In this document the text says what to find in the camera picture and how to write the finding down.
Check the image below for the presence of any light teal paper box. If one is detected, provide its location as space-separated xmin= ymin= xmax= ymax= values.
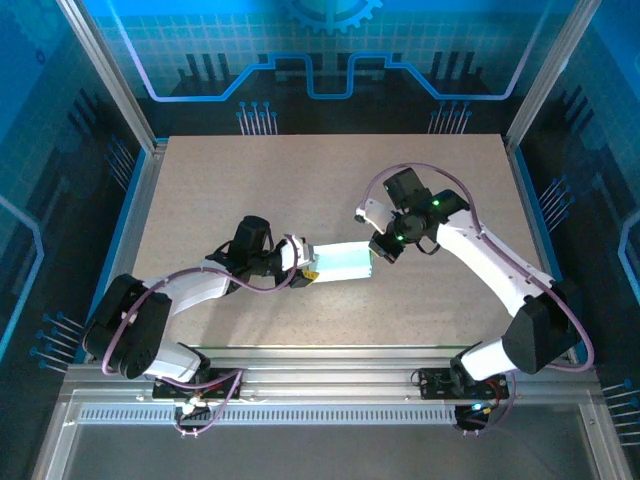
xmin=307 ymin=240 xmax=375 ymax=284

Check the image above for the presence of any black controller board with LEDs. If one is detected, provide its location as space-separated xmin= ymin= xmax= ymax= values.
xmin=173 ymin=397 xmax=214 ymax=440
xmin=452 ymin=399 xmax=501 ymax=435

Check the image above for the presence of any aluminium frame cross rail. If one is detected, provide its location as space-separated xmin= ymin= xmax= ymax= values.
xmin=59 ymin=347 xmax=604 ymax=401

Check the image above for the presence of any aluminium frame side rail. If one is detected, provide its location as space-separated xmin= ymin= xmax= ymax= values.
xmin=82 ymin=142 xmax=169 ymax=364
xmin=504 ymin=139 xmax=591 ymax=364

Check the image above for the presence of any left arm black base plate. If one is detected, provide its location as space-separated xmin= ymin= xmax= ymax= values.
xmin=152 ymin=367 xmax=244 ymax=401

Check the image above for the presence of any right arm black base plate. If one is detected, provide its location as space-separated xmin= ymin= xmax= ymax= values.
xmin=418 ymin=367 xmax=510 ymax=401

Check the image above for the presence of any slotted grey cable duct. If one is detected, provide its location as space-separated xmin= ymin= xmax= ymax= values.
xmin=77 ymin=405 xmax=469 ymax=425

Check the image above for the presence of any aluminium frame post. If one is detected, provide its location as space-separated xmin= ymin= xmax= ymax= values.
xmin=503 ymin=0 xmax=604 ymax=151
xmin=55 ymin=0 xmax=169 ymax=154

